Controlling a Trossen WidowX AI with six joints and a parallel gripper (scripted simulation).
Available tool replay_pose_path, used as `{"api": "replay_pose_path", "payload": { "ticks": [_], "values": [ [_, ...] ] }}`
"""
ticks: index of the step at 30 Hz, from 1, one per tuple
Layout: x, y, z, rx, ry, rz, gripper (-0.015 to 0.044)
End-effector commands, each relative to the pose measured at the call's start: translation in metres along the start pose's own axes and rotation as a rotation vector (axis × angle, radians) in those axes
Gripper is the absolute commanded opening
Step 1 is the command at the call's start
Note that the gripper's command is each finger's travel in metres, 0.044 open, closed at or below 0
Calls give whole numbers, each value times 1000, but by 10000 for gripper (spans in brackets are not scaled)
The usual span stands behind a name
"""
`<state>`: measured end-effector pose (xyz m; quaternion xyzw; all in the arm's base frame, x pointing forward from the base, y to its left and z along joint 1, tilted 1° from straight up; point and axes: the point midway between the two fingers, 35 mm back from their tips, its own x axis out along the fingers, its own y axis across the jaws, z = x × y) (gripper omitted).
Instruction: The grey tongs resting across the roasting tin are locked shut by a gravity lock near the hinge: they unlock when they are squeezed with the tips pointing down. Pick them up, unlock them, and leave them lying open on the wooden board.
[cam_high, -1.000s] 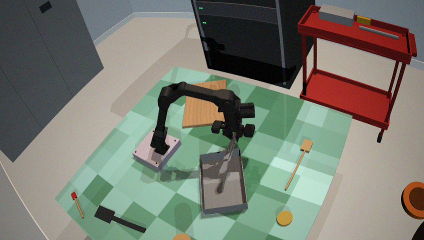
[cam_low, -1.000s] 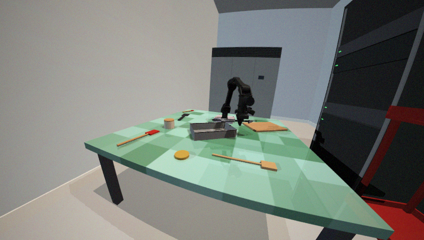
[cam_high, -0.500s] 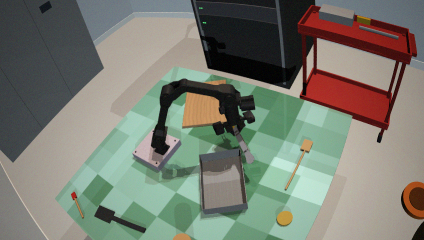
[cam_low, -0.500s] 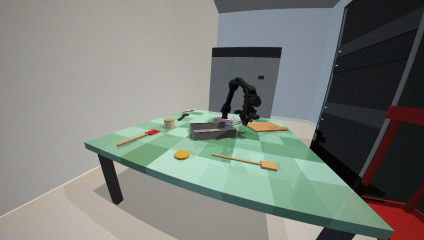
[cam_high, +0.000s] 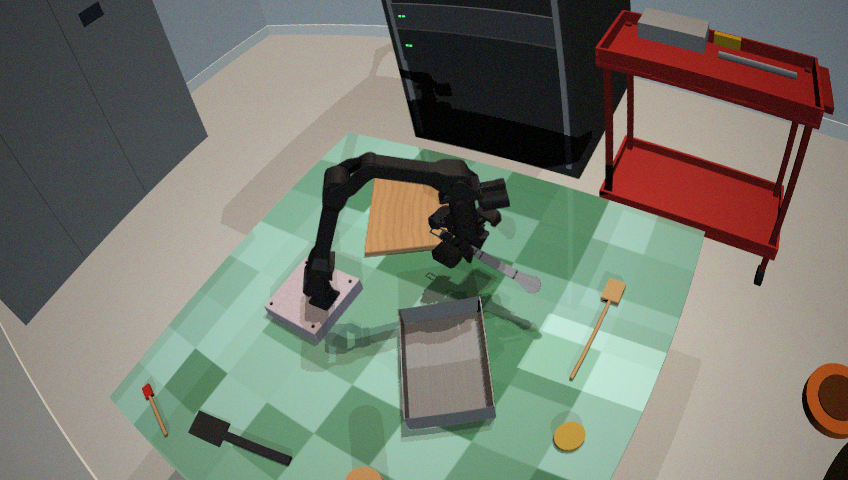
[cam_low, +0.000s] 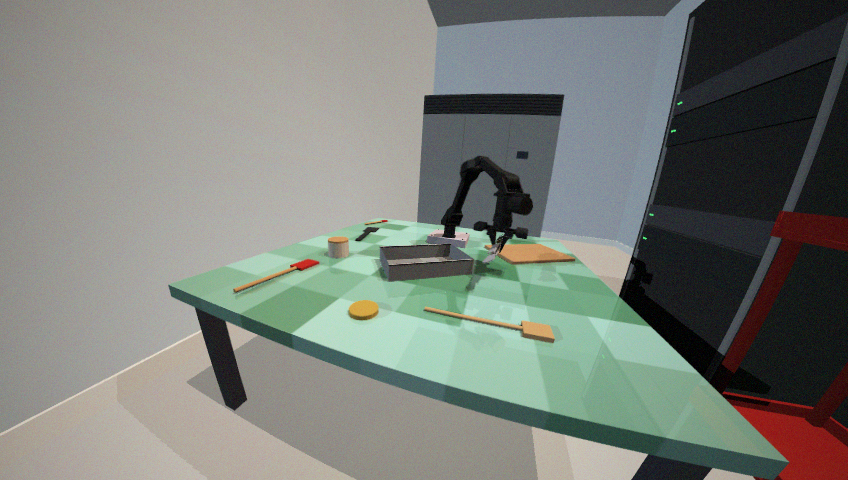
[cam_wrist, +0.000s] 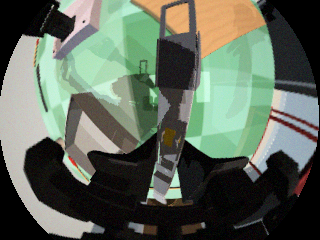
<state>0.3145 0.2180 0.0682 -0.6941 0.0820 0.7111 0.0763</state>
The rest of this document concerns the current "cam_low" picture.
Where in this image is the golden-yellow flat round disc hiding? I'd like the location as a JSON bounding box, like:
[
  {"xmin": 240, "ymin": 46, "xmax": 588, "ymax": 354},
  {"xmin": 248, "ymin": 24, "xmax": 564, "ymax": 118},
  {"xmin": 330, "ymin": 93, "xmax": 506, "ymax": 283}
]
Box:
[{"xmin": 349, "ymin": 300, "xmax": 379, "ymax": 320}]

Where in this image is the red spatula with wooden handle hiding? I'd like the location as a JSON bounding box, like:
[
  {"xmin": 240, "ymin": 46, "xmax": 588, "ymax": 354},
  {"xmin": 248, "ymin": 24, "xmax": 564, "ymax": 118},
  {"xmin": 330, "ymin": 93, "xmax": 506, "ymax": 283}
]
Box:
[{"xmin": 233, "ymin": 258, "xmax": 319, "ymax": 293}]

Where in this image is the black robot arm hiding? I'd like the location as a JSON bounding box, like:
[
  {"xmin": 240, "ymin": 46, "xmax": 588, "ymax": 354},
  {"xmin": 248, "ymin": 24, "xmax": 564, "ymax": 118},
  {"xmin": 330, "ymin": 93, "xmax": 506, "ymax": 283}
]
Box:
[{"xmin": 441, "ymin": 156, "xmax": 533, "ymax": 238}]

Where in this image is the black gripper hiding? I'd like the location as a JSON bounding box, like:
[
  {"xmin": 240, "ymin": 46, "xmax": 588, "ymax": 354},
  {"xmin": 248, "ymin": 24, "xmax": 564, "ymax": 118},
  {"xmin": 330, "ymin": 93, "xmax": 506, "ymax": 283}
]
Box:
[{"xmin": 474, "ymin": 209, "xmax": 529, "ymax": 253}]

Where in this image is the wooden board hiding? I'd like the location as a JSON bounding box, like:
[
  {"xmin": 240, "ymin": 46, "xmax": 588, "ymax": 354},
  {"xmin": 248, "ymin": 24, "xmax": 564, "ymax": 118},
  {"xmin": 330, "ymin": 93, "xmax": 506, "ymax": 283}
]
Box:
[{"xmin": 497, "ymin": 244, "xmax": 576, "ymax": 265}]

